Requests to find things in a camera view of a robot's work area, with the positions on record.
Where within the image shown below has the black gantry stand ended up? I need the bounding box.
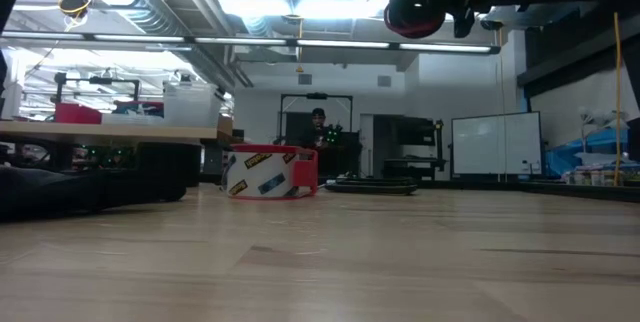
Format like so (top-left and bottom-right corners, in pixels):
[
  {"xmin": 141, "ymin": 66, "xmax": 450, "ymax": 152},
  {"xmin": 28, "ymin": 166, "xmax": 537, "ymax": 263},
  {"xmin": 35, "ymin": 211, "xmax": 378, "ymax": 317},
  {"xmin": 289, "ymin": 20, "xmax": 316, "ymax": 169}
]
[{"xmin": 278, "ymin": 92, "xmax": 354, "ymax": 148}]

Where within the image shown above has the person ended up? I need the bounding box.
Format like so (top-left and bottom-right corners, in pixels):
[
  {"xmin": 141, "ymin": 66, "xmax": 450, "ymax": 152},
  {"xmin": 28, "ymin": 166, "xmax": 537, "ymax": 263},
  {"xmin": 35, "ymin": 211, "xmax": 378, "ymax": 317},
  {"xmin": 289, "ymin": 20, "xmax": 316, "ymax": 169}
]
[{"xmin": 298, "ymin": 107, "xmax": 346, "ymax": 183}]

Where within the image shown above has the black equipment desk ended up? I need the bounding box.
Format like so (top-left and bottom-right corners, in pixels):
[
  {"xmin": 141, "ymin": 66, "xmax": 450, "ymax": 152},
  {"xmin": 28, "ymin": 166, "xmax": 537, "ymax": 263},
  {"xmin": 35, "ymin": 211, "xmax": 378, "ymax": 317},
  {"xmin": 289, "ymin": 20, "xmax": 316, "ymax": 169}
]
[{"xmin": 359, "ymin": 114, "xmax": 449, "ymax": 181}]

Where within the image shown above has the whiteboard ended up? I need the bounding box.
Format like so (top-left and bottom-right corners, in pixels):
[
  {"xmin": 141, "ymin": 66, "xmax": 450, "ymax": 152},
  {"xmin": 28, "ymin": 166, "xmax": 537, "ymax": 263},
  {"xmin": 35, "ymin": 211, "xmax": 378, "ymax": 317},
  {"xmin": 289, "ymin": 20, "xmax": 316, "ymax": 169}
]
[{"xmin": 451, "ymin": 110, "xmax": 544, "ymax": 177}]

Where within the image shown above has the cardboard box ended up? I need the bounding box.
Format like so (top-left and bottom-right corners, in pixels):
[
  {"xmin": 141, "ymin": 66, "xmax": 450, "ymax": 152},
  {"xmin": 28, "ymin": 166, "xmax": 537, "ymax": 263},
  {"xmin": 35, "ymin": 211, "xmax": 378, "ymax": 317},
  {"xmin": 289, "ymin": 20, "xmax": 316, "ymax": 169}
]
[{"xmin": 217, "ymin": 114, "xmax": 235, "ymax": 137}]

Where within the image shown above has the clear plastic storage bin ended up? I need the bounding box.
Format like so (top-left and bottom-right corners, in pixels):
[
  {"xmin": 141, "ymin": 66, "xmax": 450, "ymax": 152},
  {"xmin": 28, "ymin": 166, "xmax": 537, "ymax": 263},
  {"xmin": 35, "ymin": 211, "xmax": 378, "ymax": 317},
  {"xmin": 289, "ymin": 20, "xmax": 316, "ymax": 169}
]
[{"xmin": 163, "ymin": 81, "xmax": 224, "ymax": 128}]

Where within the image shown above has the red packing tape dispenser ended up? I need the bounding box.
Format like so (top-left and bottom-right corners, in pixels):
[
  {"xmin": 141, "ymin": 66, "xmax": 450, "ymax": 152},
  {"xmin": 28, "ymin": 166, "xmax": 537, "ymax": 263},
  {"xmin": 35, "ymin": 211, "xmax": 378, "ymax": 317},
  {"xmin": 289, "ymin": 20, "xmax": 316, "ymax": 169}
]
[{"xmin": 223, "ymin": 143, "xmax": 320, "ymax": 200}]

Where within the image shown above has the long ceiling light bar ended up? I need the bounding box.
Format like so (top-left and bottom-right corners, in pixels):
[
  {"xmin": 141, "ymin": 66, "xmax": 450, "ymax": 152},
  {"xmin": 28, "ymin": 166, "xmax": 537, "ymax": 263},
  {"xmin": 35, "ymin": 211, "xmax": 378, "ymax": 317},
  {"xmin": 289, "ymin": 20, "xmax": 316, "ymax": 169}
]
[{"xmin": 0, "ymin": 30, "xmax": 501, "ymax": 56}]

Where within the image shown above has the blue tarp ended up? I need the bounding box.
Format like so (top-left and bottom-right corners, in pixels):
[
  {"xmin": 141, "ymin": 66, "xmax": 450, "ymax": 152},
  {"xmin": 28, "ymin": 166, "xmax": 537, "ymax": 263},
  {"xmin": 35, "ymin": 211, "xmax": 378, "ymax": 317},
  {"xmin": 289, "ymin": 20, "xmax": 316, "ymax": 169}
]
[{"xmin": 544, "ymin": 126, "xmax": 630, "ymax": 178}]

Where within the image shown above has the black overhead rig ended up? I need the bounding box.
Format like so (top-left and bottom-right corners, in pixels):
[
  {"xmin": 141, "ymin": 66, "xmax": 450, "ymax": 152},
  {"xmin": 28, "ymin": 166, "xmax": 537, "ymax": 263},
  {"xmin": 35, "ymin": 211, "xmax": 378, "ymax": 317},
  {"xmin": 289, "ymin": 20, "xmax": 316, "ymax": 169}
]
[{"xmin": 52, "ymin": 71, "xmax": 142, "ymax": 106}]

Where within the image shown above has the wood-top grey workbench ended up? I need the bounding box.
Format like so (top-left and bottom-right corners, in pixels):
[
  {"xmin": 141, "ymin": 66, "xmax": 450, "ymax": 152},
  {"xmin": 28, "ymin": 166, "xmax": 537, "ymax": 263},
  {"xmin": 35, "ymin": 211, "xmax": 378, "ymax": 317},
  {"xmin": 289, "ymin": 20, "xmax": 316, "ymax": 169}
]
[{"xmin": 0, "ymin": 120, "xmax": 235, "ymax": 183}]

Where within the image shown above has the red plastic bin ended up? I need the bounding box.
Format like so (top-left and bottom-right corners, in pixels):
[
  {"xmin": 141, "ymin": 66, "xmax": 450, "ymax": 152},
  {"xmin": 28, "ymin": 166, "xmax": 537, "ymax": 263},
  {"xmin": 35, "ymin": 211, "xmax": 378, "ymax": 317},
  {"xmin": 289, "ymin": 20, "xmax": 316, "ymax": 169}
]
[{"xmin": 54, "ymin": 102, "xmax": 103, "ymax": 125}]

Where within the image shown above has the black work glove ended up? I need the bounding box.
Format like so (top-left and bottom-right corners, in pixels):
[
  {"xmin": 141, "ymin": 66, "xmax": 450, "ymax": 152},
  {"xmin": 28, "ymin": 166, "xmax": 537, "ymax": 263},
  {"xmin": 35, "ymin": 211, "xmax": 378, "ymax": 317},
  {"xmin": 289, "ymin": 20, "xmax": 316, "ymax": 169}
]
[{"xmin": 0, "ymin": 165, "xmax": 189, "ymax": 224}]

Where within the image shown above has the silver ventilation duct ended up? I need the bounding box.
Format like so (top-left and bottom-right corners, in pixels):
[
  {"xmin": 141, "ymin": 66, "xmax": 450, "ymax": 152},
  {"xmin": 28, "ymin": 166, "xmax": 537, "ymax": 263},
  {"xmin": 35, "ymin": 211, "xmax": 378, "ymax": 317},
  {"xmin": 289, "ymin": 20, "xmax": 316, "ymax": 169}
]
[{"xmin": 64, "ymin": 0, "xmax": 254, "ymax": 91}]

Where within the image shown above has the yellow extension cable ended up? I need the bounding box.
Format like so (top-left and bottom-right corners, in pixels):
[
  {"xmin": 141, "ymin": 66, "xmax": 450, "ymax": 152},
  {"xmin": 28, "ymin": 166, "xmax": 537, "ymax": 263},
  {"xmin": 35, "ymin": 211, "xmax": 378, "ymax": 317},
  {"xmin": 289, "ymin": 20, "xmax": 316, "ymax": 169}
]
[{"xmin": 612, "ymin": 11, "xmax": 624, "ymax": 187}]

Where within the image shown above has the hanging yellow cable reel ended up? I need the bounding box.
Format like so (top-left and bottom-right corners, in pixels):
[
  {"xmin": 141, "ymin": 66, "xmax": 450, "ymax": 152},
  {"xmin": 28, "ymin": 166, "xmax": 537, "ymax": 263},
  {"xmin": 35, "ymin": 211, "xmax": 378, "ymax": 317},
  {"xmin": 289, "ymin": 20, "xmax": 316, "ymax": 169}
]
[{"xmin": 57, "ymin": 0, "xmax": 92, "ymax": 19}]

